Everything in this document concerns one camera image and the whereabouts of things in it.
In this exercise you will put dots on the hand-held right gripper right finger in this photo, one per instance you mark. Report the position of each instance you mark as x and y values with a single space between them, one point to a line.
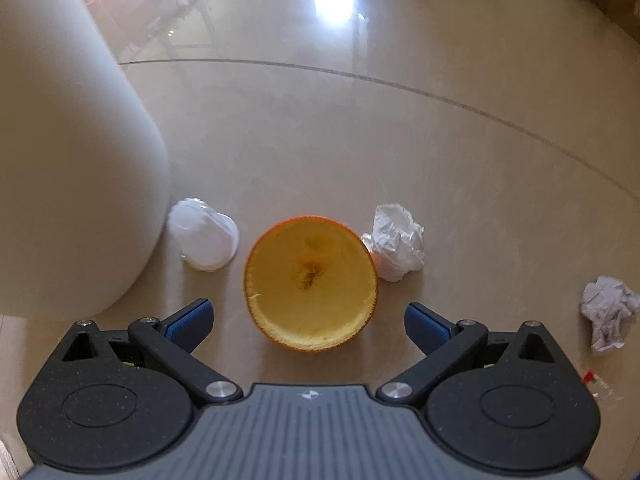
425 327

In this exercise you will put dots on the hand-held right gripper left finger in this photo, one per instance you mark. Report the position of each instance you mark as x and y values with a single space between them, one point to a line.
190 322

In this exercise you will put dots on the hollow orange peel half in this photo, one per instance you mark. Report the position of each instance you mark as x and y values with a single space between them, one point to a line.
310 285

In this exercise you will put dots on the clear plastic bag red print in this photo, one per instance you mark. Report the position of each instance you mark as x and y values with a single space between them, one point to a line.
591 376

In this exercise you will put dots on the white round trash bin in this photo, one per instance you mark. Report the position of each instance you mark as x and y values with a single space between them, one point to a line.
65 160

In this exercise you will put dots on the white plastic cup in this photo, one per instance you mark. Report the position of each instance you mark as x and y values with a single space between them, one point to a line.
202 237

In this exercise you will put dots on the white crumpled tissue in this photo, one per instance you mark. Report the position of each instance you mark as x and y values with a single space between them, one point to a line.
397 242

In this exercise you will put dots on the grey crumpled paper ball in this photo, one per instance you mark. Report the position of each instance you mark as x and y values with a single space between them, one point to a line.
610 310

